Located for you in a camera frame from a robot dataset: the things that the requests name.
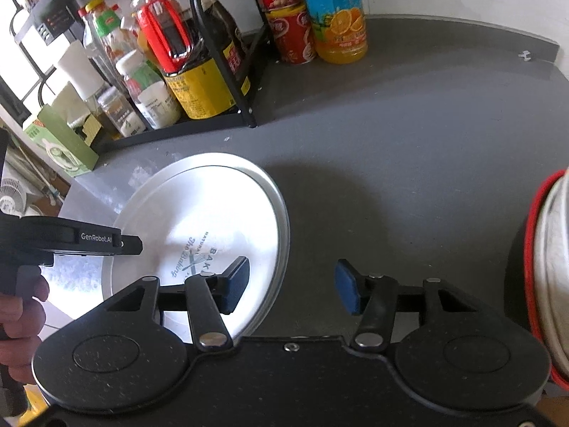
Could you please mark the red and black bowl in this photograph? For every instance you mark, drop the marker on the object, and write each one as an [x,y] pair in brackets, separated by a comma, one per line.
[519,293]

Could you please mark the orange juice bottle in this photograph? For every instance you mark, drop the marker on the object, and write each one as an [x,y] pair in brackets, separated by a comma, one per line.
[339,30]

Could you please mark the large soy sauce bottle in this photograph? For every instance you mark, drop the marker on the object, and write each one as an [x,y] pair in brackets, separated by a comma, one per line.
[177,43]

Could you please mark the white ceramic bowl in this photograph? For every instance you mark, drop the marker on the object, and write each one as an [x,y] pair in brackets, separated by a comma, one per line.
[551,272]

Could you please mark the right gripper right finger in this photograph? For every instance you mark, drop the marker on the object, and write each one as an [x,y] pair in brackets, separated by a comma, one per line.
[374,299]

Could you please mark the red drink can lower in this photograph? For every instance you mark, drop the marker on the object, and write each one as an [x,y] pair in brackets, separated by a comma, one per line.
[293,34]

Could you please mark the white plate Bakery print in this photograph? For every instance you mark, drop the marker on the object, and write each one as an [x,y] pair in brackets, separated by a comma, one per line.
[195,217]

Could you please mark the black metal shelf rack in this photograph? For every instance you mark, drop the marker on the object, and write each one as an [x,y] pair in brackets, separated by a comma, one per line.
[240,62]

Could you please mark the green label sauce bottle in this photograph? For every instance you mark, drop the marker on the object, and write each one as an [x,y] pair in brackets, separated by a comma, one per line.
[116,41]

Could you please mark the white cap oil sprayer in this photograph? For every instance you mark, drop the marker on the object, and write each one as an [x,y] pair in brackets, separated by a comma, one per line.
[83,76]

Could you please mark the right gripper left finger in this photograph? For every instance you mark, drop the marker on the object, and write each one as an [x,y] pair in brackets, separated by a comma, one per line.
[208,298]

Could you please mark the person left hand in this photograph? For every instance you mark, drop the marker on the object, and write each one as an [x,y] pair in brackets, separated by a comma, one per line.
[22,321]

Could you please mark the white pill jar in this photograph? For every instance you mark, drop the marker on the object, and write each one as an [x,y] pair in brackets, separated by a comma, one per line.
[158,106]

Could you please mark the green tissue box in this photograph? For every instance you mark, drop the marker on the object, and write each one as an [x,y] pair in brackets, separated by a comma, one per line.
[65,130]

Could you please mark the small spice jar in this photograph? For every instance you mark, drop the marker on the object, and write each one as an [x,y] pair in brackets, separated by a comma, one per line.
[120,112]

